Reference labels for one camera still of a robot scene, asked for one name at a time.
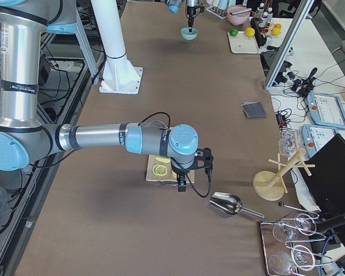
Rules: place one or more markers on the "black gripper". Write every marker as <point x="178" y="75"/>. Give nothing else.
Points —
<point x="191" y="12"/>
<point x="180" y="172"/>

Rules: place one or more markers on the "light green bowl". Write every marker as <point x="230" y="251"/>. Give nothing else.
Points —
<point x="189" y="33"/>

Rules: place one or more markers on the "pink bowl with ice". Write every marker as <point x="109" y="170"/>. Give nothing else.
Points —
<point x="238" y="15"/>

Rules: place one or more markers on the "lemon slice lower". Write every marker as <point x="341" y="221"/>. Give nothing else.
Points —
<point x="159" y="170"/>

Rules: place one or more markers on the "bamboo cutting board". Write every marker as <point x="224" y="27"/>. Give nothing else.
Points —
<point x="169" y="149"/>

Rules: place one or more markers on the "green lime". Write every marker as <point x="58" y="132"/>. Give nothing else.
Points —
<point x="233" y="32"/>

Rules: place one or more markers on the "metal scoop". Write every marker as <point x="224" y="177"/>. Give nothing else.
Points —
<point x="231" y="204"/>

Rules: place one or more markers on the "cream tray with cartoon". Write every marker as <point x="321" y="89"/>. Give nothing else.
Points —
<point x="241" y="44"/>

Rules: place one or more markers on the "yellow lemon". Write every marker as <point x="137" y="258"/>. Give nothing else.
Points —
<point x="249" y="32"/>

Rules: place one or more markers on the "orange fruit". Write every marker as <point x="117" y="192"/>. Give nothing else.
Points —
<point x="276" y="30"/>

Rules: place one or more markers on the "wooden mug tree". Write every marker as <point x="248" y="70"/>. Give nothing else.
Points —
<point x="271" y="186"/>

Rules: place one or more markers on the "grey folded cloth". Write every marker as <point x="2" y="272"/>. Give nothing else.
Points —
<point x="253" y="109"/>

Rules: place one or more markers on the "clear plastic container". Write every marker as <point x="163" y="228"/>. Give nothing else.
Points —
<point x="287" y="142"/>

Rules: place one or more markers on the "teach pendant near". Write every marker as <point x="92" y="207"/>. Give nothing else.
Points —
<point x="315" y="137"/>

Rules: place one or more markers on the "teach pendant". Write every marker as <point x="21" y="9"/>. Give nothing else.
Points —
<point x="315" y="137"/>
<point x="326" y="110"/>

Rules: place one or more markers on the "black monitor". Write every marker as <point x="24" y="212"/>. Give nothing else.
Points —
<point x="327" y="182"/>

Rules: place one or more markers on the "teach pendant far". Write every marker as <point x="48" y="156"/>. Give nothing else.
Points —
<point x="326" y="110"/>

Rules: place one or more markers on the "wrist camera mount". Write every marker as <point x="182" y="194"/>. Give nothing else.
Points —
<point x="203" y="160"/>

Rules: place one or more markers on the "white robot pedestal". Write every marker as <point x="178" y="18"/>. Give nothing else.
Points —
<point x="119" y="74"/>

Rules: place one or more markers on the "aluminium frame post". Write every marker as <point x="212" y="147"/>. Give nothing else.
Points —
<point x="296" y="23"/>

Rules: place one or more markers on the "wire glass rack tray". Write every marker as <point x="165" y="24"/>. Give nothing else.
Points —
<point x="286" y="245"/>

